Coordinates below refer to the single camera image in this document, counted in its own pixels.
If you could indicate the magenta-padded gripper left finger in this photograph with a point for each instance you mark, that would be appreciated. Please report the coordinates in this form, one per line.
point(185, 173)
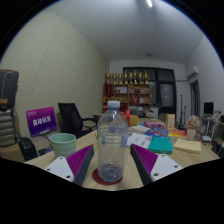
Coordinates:
point(58, 166)

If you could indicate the dark brown-trimmed case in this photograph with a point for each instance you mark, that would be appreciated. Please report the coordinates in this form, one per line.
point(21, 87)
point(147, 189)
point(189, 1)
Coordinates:
point(8, 88)

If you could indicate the black computer monitor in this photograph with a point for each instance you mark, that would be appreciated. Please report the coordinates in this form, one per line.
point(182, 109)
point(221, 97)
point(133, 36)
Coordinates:
point(208, 108)

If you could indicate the grey ribbed suitcase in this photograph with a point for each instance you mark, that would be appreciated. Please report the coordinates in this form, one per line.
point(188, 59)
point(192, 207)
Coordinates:
point(6, 128)

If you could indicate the black framed glass door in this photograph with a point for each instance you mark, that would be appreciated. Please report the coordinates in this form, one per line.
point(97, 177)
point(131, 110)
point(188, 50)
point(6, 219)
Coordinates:
point(165, 93)

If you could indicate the clear plastic water bottle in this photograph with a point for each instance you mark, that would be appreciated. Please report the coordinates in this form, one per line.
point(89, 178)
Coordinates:
point(112, 143)

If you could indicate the wooden shelf unit with trophies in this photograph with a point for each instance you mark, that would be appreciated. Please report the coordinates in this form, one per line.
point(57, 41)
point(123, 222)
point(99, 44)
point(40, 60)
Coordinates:
point(133, 95)

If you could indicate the small orange standing carton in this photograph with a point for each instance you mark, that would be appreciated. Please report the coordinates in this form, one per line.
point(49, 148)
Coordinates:
point(170, 121)

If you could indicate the cluttered wooden side desk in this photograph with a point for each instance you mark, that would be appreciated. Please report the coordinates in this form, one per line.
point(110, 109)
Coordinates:
point(218, 125)

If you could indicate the white ceiling tube light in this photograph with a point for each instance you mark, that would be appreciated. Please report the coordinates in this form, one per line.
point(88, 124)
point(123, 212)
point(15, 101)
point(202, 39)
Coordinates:
point(149, 3)

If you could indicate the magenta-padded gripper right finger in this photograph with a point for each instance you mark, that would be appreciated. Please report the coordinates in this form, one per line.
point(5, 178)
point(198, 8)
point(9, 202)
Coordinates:
point(165, 166)

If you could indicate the flat round red coaster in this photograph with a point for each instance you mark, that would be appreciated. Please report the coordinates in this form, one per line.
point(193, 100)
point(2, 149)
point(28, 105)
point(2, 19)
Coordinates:
point(96, 176)

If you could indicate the pale yellow notebook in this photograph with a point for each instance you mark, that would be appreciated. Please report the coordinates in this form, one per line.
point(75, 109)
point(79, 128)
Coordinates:
point(187, 146)

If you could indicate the pink flowers in white pot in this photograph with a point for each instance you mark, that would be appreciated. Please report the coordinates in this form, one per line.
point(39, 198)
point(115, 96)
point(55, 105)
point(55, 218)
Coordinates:
point(192, 122)

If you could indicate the purple sign board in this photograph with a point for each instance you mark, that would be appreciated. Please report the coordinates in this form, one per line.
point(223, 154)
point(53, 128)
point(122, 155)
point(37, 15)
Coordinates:
point(41, 121)

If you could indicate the white paper booklet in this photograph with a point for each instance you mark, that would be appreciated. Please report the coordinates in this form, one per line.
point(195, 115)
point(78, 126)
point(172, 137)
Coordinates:
point(140, 140)

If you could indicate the teal book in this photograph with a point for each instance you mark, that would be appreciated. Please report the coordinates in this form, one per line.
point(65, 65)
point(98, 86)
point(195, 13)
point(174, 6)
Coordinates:
point(160, 145)

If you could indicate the pale green ribbed cup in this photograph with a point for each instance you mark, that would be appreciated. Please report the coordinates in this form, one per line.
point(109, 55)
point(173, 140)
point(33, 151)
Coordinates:
point(63, 145)

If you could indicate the white wall air conditioner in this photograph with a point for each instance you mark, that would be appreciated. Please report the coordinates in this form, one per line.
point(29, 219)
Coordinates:
point(192, 71)

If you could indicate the yellow gift box red ribbon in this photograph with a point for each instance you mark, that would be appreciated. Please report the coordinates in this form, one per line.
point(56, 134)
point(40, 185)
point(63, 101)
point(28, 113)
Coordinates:
point(132, 120)

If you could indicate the black office chair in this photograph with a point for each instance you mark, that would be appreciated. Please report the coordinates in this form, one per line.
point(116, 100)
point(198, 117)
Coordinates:
point(70, 118)

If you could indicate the black chair with armrest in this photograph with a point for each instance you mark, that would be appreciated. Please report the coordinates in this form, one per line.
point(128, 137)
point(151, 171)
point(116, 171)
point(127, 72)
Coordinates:
point(27, 150)

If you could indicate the orange book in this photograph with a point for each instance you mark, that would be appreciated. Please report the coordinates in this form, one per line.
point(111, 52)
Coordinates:
point(177, 133)

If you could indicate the pink printed flat box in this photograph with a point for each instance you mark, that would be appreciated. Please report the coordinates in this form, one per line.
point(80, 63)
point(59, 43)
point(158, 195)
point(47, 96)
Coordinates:
point(154, 124)

